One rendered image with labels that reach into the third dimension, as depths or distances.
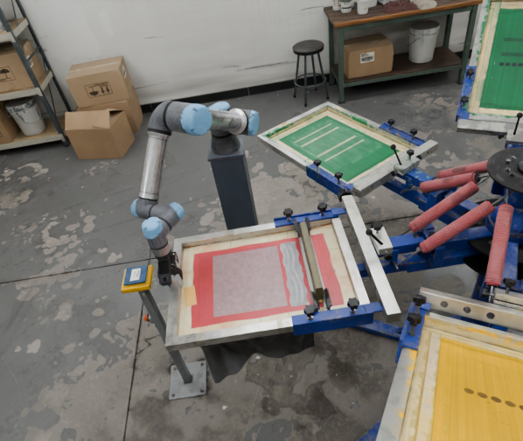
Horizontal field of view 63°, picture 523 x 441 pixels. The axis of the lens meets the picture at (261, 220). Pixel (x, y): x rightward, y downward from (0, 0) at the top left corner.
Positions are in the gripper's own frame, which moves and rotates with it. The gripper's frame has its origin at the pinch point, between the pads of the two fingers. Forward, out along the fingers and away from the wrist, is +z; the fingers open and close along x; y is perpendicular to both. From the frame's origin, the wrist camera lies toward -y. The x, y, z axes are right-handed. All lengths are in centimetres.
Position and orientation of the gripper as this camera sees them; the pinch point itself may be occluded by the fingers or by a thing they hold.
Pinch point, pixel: (175, 286)
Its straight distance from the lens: 187.3
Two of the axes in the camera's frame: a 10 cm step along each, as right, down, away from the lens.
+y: -0.9, -6.6, 7.5
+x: -9.9, 1.6, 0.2
